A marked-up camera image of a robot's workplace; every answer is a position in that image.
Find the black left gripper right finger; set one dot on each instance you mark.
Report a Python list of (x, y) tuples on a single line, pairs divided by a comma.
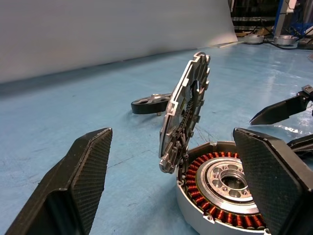
[(274, 181)]

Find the white backdrop sheet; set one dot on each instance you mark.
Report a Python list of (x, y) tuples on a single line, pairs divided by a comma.
[(110, 31)]

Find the silver hinged motor lid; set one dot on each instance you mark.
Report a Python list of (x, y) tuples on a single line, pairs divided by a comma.
[(176, 107)]

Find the black spoked rotor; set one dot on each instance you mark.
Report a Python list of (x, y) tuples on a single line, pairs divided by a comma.
[(141, 106)]

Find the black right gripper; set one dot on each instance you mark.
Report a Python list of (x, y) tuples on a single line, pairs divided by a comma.
[(308, 94)]

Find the round silver tape roll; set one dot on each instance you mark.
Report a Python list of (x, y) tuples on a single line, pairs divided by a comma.
[(220, 176)]

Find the blue metal post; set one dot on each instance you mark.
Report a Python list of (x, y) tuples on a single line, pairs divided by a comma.
[(278, 17)]

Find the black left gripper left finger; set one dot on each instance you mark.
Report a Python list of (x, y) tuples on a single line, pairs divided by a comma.
[(83, 171)]

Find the silver round metal part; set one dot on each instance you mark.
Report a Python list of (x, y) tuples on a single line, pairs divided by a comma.
[(254, 39), (285, 40)]

